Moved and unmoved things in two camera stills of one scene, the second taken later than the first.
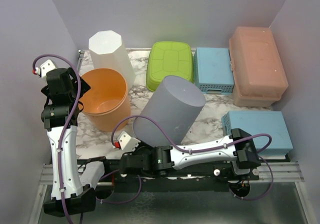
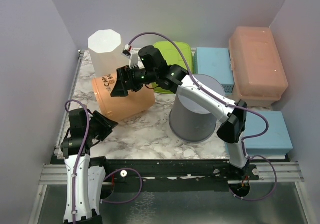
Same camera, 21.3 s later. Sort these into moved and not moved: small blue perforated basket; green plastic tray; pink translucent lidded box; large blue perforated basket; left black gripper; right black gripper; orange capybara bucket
Moved: right black gripper; orange capybara bucket; left black gripper
Not moved: large blue perforated basket; small blue perforated basket; green plastic tray; pink translucent lidded box
